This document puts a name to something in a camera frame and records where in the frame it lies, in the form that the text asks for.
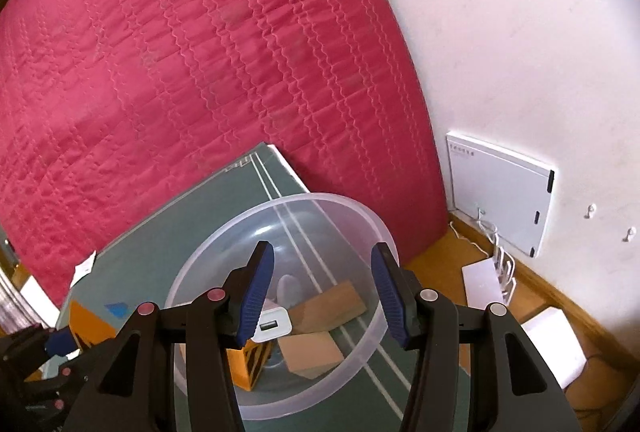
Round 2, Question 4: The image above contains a red quilted mattress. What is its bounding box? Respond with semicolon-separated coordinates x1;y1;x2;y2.
0;0;448;308

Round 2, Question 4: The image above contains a white wall charger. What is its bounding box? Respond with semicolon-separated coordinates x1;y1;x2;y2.
250;307;291;343

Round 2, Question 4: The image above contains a patterned light curtain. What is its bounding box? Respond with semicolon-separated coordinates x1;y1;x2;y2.
0;279;31;335

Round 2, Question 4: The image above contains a white cable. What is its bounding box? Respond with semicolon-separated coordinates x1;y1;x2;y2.
447;207;501;263

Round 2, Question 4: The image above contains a flat white box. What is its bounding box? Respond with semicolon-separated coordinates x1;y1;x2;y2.
461;260;506;313

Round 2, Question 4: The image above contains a clear plastic bowl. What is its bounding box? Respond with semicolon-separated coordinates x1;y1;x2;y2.
164;193;401;420

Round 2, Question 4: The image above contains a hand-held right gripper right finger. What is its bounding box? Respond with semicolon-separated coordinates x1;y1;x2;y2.
370;242;581;432

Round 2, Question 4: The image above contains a white paper packet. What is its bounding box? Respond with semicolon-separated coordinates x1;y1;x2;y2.
74;251;97;285

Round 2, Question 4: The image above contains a white wall panel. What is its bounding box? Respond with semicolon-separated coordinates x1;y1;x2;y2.
445;130;557;259

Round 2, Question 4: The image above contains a white power strip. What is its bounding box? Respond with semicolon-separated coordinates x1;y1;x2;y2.
492;244;518;304

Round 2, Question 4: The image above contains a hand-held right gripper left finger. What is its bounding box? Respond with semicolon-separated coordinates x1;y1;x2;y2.
65;240;276;432

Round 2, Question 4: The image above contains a white cardboard box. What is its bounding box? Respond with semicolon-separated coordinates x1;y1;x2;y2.
520;307;588;390

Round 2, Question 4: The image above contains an orange striped block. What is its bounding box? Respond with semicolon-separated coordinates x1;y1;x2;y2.
227;341;273;390

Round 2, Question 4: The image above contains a brown wooden block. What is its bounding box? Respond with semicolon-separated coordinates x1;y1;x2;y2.
290;281;368;335

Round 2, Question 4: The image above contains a beige wooden wedge block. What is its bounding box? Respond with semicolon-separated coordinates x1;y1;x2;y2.
277;331;345;380

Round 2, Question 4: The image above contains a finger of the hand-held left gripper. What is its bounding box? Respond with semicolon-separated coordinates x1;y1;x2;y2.
0;328;81;368
20;350;108;432

